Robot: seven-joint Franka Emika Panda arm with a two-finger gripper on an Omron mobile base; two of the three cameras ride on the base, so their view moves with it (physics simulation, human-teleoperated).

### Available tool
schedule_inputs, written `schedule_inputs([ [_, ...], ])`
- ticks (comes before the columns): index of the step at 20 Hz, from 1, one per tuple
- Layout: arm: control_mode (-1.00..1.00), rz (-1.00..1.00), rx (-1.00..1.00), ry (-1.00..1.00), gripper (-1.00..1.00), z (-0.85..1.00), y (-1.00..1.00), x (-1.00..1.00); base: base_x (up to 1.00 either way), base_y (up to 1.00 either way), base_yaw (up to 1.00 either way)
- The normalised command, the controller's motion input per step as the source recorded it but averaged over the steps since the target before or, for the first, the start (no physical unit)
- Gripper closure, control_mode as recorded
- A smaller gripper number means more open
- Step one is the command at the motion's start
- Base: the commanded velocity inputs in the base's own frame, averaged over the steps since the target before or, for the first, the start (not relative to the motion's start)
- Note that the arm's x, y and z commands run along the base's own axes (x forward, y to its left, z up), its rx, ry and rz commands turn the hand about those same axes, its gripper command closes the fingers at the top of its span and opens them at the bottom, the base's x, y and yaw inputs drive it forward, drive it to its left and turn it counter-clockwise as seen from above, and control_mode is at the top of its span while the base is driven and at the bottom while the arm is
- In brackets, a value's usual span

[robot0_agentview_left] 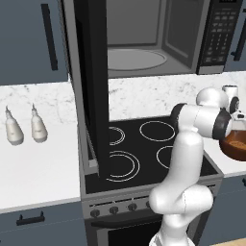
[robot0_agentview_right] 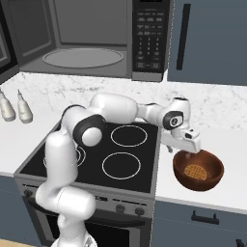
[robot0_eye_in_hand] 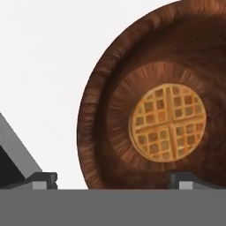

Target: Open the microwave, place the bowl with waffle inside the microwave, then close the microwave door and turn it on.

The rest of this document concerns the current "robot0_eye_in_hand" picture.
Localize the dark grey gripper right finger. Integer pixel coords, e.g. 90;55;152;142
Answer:
168;171;226;191

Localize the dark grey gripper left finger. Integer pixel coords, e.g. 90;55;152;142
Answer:
2;171;58;191

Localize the round golden waffle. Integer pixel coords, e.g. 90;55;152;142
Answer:
128;83;207;163

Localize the brown wooden bowl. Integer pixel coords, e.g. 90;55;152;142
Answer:
77;0;226;190

